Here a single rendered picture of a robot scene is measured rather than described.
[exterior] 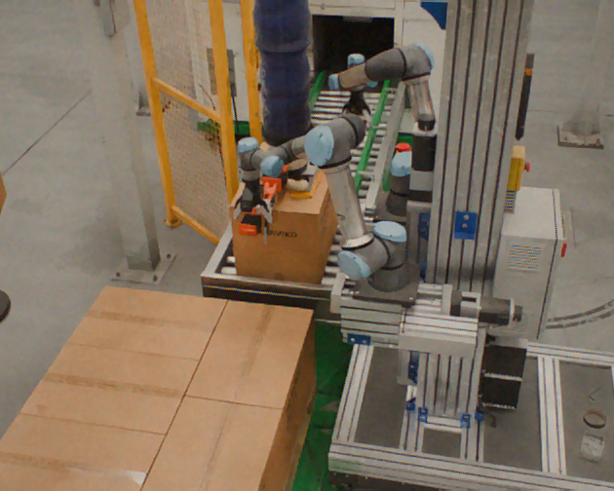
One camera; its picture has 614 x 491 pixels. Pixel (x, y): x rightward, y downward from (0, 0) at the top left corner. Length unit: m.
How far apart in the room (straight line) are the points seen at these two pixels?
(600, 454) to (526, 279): 0.93
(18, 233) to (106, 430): 2.46
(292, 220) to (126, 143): 1.21
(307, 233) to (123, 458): 1.22
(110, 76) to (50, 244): 1.44
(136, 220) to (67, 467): 1.85
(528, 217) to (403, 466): 1.12
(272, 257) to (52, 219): 2.20
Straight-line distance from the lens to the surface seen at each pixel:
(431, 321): 2.78
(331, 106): 5.25
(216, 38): 3.84
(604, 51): 5.92
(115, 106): 4.15
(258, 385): 3.13
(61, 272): 4.85
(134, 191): 4.37
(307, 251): 3.47
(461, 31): 2.49
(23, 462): 3.08
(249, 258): 3.56
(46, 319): 4.53
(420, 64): 3.14
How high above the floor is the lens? 2.78
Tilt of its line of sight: 36 degrees down
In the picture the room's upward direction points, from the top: 2 degrees counter-clockwise
